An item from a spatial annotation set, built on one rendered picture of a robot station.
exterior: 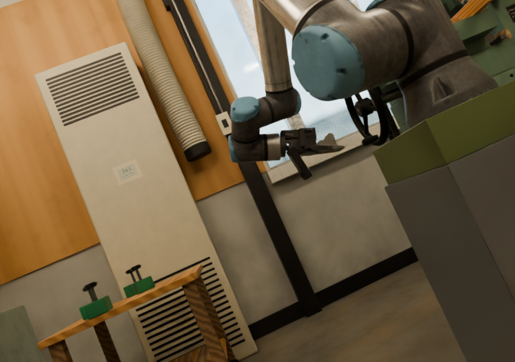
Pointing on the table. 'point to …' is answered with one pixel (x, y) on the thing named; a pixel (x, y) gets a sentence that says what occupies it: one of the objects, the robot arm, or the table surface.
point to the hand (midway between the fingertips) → (340, 149)
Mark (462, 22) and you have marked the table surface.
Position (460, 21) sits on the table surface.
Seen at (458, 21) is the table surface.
